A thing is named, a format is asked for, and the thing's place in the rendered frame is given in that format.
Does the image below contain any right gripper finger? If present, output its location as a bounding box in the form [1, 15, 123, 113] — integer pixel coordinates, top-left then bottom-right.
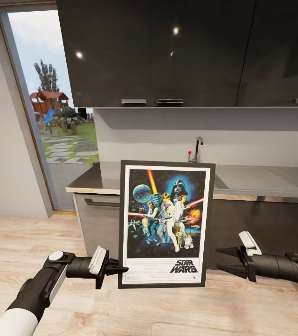
[216, 246, 242, 262]
[217, 260, 249, 279]

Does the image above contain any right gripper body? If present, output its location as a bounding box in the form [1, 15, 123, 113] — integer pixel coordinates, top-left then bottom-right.
[240, 246, 280, 282]

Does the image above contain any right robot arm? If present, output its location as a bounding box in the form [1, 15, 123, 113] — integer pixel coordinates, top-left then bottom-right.
[216, 231, 298, 282]

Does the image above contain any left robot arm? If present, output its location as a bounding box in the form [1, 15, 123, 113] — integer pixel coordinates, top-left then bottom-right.
[0, 246, 129, 336]

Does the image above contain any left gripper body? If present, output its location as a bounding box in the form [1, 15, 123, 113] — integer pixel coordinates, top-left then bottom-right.
[78, 250, 109, 290]

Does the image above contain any poster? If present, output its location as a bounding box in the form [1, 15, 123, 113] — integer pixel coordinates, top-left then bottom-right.
[118, 160, 216, 289]

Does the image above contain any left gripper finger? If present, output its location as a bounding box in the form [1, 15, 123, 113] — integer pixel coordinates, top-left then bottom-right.
[105, 258, 118, 266]
[105, 265, 129, 276]

